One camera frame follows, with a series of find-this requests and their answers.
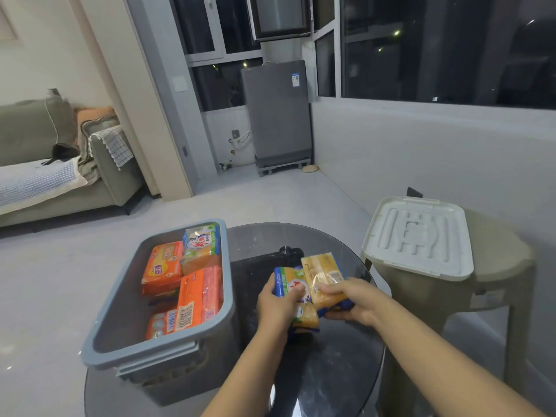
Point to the large orange pink soap packet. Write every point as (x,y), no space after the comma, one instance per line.
(200,297)

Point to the person's left hand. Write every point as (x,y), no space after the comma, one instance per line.
(273,310)

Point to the black table base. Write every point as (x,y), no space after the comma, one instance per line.
(256,273)

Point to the round beige floor disc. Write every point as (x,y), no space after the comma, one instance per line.
(310,168)

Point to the white wall switch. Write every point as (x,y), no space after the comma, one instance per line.
(180,83)

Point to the plain yellow soap packet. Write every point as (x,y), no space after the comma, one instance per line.
(319,267)

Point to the grey plastic storage bin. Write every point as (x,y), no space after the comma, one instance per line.
(121,330)

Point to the orange cushion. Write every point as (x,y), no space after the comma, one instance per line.
(93,113)

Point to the small orange soap packet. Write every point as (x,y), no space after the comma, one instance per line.
(160,324)

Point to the white checked cloth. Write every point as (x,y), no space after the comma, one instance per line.
(114,145)

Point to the grey washing machine stand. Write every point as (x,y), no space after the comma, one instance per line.
(282,164)

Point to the person's left forearm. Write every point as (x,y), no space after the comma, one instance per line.
(247,377)

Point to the open window sash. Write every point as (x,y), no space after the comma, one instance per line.
(280,15)

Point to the person's left thumb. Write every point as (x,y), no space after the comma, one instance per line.
(295,293)

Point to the person's right thumb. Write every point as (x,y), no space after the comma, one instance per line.
(332,290)

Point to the grey washing machine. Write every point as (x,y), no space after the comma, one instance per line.
(278,112)

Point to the white blue sofa blanket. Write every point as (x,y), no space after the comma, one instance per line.
(34,182)

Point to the person's right forearm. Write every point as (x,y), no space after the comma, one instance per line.
(443,369)

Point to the person's right hand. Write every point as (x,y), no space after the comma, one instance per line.
(362,299)

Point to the white plastic bin lid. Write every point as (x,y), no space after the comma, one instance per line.
(417,238)

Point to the yellow soap packet blue print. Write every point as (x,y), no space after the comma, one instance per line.
(200,247)
(306,316)

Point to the grey fabric sofa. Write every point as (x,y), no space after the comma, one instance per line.
(117,180)

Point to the small black object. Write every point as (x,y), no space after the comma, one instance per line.
(414,193)

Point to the beige plastic stool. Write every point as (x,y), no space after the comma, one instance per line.
(495,260)

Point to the black item on sofa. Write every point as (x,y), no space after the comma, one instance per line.
(64,151)

